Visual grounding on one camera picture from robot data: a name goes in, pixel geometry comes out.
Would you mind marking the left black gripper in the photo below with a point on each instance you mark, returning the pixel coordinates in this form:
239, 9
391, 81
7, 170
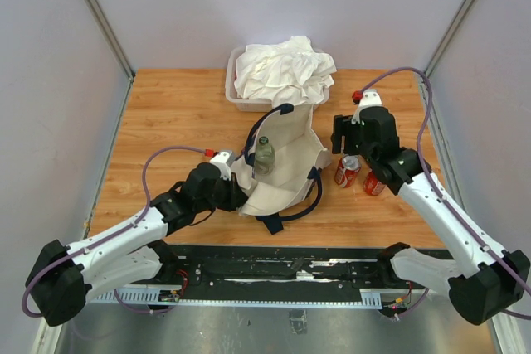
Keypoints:
236, 196

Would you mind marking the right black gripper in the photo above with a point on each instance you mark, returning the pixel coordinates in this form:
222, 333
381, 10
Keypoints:
343, 126

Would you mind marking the red soda can front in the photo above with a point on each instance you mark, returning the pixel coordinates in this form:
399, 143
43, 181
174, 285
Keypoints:
347, 171

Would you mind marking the red soda can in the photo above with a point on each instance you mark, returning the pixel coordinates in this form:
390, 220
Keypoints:
371, 185
347, 171

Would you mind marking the red soda can back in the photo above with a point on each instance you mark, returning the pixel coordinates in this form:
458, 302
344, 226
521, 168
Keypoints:
371, 185

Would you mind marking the beige canvas tote bag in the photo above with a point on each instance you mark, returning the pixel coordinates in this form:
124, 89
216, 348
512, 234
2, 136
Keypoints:
294, 188

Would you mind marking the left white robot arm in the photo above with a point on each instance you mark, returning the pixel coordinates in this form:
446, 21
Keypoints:
64, 278

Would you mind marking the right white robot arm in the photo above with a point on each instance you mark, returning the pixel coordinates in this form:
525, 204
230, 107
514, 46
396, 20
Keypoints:
482, 278

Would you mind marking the clear glass bottle left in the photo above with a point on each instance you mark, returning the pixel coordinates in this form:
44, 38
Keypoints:
264, 163

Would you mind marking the white crumpled cloth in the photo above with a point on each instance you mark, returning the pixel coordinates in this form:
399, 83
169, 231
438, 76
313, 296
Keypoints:
286, 68

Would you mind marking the clear plastic bin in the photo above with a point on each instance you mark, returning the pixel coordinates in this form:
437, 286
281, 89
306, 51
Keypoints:
232, 84

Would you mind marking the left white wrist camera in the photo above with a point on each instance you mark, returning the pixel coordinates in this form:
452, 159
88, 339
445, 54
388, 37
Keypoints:
223, 161

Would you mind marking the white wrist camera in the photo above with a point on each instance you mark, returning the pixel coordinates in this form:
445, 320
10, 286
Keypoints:
364, 99
223, 161

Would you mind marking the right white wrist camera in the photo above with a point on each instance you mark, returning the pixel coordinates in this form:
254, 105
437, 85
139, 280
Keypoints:
364, 99

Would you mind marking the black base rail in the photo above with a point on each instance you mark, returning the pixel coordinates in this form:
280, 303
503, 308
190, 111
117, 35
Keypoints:
253, 276

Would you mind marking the right aluminium frame post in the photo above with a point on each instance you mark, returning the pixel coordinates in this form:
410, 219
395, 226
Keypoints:
449, 35

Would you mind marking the aluminium frame post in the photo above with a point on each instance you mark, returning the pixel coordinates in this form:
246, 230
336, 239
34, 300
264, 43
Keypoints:
449, 35
112, 40

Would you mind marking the left aluminium frame post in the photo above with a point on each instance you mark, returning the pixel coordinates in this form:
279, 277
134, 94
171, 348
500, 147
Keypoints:
112, 40

